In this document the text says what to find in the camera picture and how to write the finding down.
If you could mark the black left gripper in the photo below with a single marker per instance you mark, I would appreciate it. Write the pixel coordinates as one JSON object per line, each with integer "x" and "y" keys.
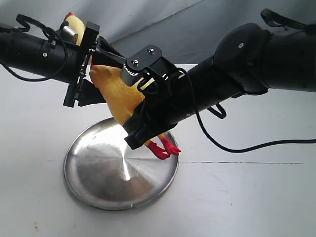
{"x": 88, "y": 47}

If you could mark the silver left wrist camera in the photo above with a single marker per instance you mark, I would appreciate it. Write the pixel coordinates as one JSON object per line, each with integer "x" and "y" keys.
{"x": 70, "y": 33}

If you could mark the yellow rubber chicken toy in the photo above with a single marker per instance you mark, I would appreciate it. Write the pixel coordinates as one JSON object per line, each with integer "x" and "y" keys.
{"x": 127, "y": 104}

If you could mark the round stainless steel plate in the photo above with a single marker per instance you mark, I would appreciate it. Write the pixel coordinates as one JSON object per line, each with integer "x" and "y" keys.
{"x": 101, "y": 170}

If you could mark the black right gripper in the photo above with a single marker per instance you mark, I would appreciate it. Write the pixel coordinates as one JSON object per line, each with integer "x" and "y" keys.
{"x": 163, "y": 107}

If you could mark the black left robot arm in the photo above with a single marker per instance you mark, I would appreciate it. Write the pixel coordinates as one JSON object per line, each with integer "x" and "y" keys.
{"x": 57, "y": 57}

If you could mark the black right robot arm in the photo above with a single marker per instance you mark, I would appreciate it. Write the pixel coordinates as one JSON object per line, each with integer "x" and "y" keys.
{"x": 248, "y": 61}

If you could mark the grey backdrop cloth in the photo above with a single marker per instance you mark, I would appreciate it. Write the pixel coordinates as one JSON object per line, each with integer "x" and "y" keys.
{"x": 187, "y": 31}

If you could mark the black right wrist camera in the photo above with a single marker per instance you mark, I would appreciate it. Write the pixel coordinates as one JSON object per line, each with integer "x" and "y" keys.
{"x": 149, "y": 59}

